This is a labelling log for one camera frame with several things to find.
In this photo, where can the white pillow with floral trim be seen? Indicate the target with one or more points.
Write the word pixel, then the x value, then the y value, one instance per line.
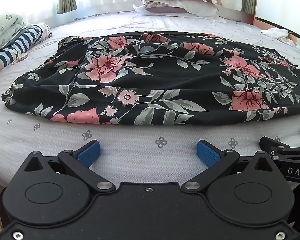
pixel 190 11

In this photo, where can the light green folded quilt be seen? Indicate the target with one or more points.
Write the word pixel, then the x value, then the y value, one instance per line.
pixel 3 28

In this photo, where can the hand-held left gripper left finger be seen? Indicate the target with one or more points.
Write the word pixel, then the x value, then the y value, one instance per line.
pixel 89 153

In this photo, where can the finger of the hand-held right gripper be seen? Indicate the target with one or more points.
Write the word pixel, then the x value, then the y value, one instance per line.
pixel 268 143

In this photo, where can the wooden bed frame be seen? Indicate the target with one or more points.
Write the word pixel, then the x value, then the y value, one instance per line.
pixel 266 22

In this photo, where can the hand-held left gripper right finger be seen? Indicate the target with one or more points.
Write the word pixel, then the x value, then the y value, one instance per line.
pixel 208 154

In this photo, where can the bed with grey patterned sheet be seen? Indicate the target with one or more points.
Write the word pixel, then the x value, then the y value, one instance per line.
pixel 140 152

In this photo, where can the white crumpled cloth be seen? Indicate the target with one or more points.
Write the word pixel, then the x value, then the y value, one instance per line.
pixel 276 33

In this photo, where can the black floral pants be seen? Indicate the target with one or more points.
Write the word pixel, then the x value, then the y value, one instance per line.
pixel 150 80

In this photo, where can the blue white striped cloth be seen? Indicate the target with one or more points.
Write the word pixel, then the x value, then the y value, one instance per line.
pixel 20 43

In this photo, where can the small beige trinket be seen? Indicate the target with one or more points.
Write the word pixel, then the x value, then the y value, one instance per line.
pixel 19 58

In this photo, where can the folded striped blanket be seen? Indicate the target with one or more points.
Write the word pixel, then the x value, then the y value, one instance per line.
pixel 46 30

